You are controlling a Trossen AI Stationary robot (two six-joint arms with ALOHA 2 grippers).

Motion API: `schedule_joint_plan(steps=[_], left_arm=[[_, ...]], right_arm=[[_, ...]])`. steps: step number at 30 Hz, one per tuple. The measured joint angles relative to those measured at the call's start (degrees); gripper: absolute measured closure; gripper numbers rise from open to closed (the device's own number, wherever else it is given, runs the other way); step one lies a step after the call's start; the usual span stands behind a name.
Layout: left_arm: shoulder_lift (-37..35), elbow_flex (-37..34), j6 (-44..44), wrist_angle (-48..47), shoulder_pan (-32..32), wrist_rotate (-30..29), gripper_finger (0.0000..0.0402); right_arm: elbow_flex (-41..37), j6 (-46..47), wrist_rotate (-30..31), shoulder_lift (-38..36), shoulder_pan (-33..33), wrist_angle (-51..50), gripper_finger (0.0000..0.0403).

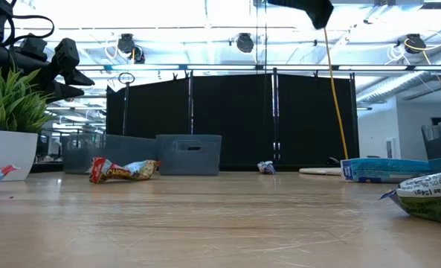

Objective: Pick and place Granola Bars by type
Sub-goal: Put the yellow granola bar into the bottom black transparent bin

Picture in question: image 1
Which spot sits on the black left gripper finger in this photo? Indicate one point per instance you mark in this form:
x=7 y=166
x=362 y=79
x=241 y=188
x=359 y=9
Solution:
x=77 y=78
x=65 y=92

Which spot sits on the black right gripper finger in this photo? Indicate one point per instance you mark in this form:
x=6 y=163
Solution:
x=313 y=9

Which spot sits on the blue granola bar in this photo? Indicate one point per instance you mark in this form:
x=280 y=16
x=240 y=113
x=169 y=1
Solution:
x=383 y=170

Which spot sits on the black ceiling spotlight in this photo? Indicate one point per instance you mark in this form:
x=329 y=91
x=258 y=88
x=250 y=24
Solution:
x=245 y=42
x=126 y=43
x=415 y=43

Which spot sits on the green plant in white pot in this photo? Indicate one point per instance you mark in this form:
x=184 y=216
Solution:
x=4 y=156

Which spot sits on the Chewy bar blue red wrapper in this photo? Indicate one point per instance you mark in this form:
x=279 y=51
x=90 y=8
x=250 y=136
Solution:
x=119 y=172

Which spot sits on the black partition screen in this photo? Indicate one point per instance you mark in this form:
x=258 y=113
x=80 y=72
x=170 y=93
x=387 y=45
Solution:
x=235 y=119

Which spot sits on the white flat plate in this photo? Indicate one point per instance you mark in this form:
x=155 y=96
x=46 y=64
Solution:
x=317 y=171

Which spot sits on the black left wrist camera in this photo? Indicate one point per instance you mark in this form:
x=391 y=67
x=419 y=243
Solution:
x=67 y=54

